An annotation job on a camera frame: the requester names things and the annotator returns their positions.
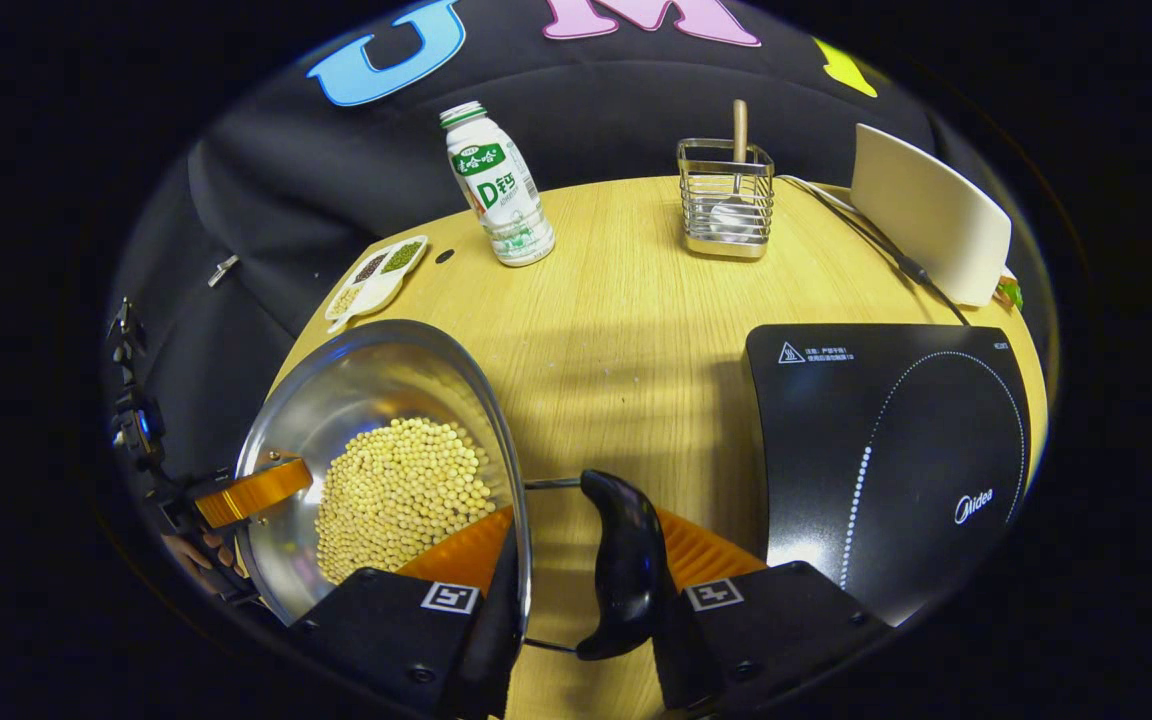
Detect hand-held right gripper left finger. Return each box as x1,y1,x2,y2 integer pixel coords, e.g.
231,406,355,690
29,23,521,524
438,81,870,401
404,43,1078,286
288,505,522,720

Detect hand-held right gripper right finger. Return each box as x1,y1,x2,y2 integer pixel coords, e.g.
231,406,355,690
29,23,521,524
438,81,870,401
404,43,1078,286
651,508,892,713

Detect steel pot with black handle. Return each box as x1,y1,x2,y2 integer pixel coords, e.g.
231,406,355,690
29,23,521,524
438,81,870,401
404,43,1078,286
233,319,672,663

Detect black induction cooktop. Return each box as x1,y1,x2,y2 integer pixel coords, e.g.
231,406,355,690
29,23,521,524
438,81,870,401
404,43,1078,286
742,322,1034,627

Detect pile of soybeans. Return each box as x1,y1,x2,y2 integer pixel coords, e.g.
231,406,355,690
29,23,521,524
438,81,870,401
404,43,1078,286
314,417,497,586

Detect white divided bean dish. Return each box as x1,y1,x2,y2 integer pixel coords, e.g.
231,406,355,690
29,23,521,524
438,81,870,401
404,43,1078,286
324,234,429,334

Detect white drink bottle green label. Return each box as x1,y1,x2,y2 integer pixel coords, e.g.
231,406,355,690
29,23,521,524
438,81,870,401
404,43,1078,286
439,100,556,268

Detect white toaster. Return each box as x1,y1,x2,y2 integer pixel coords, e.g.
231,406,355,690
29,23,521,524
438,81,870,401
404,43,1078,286
850,123,1013,308

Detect black toaster power cable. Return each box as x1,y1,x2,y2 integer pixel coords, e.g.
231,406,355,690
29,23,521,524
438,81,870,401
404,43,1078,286
776,175,972,326

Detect wire utensil holder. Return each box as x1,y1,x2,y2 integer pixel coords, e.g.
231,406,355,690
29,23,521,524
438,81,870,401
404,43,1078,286
676,138,775,261

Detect wooden-handled spoon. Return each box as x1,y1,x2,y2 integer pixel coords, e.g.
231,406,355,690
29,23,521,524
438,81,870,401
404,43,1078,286
711,99,762,244

